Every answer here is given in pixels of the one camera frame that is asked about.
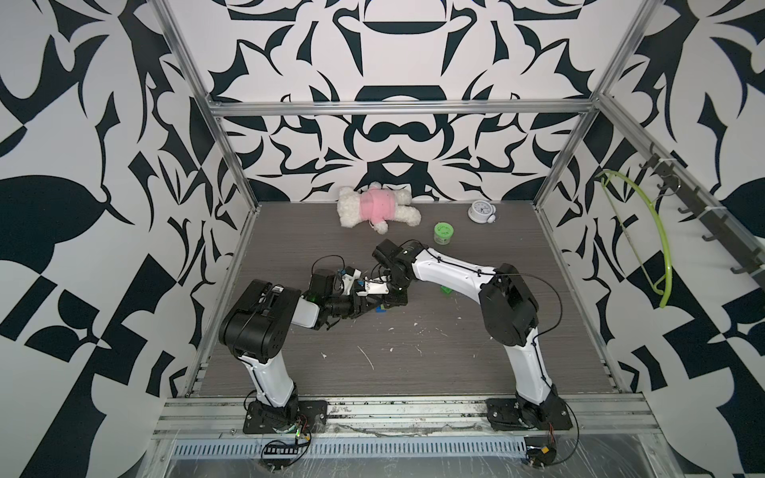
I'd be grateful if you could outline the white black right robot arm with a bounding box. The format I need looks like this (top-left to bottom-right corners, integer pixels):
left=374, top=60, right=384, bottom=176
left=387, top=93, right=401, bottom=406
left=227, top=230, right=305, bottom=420
left=373, top=240, right=554, bottom=406

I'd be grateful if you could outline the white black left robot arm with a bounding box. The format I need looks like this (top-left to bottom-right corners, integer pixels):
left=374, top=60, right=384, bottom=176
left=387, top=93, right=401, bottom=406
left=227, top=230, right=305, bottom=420
left=218, top=268, right=400, bottom=414

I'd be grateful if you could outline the green lidded round jar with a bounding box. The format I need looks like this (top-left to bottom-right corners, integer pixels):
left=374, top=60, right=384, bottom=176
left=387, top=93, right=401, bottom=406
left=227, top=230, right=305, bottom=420
left=433, top=222, right=454, bottom=245

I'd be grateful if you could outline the white plush teddy pink shirt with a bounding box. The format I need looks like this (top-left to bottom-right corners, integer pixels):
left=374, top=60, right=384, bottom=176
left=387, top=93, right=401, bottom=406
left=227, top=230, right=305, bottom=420
left=337, top=182, right=422, bottom=235

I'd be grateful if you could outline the white alarm clock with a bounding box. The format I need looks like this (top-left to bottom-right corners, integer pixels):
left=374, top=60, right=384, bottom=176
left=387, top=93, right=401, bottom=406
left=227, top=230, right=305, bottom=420
left=468, top=200, right=496, bottom=224

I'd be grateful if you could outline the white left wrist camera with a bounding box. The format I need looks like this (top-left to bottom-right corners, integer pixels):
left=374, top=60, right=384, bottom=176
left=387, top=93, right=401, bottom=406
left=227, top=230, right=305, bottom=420
left=342, top=269, right=365, bottom=296

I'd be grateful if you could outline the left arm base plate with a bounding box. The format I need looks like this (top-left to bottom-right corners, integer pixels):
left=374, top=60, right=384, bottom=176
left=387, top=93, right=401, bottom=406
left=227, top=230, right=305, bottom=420
left=242, top=400, right=329, bottom=435

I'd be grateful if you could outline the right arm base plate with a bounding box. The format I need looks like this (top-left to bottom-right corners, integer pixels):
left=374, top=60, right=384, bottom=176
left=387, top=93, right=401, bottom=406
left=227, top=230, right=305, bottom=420
left=485, top=394, right=574, bottom=431

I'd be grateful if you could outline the black connector left cable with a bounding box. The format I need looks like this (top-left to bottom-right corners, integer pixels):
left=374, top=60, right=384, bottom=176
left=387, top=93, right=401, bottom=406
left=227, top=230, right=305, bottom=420
left=259, top=440, right=306, bottom=470

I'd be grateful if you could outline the black connector cable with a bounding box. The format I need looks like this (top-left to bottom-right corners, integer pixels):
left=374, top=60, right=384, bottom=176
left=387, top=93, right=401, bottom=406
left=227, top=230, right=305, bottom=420
left=524, top=440, right=558, bottom=468
left=259, top=440, right=306, bottom=470

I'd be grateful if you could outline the black connector right cable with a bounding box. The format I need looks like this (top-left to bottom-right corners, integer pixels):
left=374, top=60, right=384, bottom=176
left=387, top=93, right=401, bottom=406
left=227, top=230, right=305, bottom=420
left=524, top=440, right=558, bottom=468

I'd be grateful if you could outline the black wall hook rack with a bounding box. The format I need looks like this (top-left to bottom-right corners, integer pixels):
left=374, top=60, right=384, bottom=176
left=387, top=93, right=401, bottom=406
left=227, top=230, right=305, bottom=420
left=641, top=141, right=764, bottom=289

